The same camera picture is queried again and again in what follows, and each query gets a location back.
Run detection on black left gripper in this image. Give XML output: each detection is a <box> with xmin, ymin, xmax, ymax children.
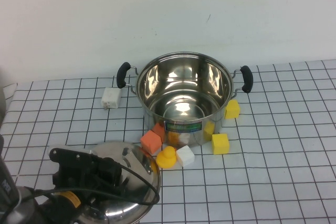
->
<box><xmin>52</xmin><ymin>157</ymin><xmax>130</xmax><ymax>201</ymax></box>

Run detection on steel lid with black knob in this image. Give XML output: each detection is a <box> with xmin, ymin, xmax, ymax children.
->
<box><xmin>76</xmin><ymin>141</ymin><xmax>161</xmax><ymax>224</ymax></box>

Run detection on orange foam cube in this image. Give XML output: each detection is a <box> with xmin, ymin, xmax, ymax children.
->
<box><xmin>140</xmin><ymin>129</ymin><xmax>162</xmax><ymax>156</ymax></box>

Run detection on yellow rubber duck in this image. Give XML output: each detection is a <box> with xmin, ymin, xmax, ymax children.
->
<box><xmin>155</xmin><ymin>145</ymin><xmax>177</xmax><ymax>169</ymax></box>

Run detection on white foam cube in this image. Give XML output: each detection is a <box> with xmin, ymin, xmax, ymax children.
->
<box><xmin>175</xmin><ymin>145</ymin><xmax>195</xmax><ymax>167</ymax></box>

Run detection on white power adapter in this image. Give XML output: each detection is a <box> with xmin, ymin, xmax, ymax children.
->
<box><xmin>101</xmin><ymin>87</ymin><xmax>123</xmax><ymax>110</ymax></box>

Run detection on yellow foam cube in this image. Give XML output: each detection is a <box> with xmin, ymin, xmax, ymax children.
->
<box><xmin>224</xmin><ymin>99</ymin><xmax>241</xmax><ymax>120</ymax></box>
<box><xmin>211</xmin><ymin>133</ymin><xmax>230</xmax><ymax>155</ymax></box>

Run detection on white black grid tablecloth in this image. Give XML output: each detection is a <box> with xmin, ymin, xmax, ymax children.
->
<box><xmin>0</xmin><ymin>59</ymin><xmax>336</xmax><ymax>224</ymax></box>

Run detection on stainless steel pot black handles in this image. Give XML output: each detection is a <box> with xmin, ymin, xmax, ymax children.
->
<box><xmin>116</xmin><ymin>52</ymin><xmax>254</xmax><ymax>148</ymax></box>

